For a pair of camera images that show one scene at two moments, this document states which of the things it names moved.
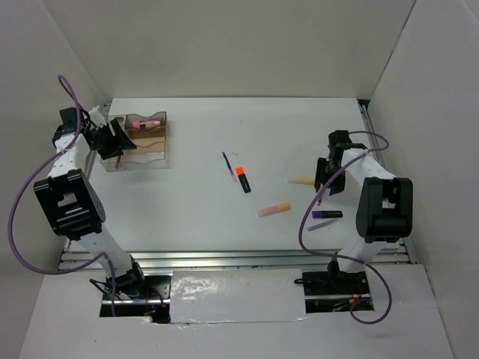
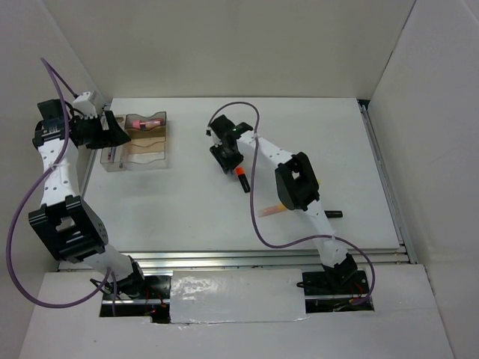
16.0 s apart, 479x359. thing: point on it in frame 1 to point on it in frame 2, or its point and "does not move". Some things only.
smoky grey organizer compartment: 135,121 does not move
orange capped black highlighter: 240,171 does not move
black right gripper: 321,177 to 224,163
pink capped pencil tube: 138,124 does not move
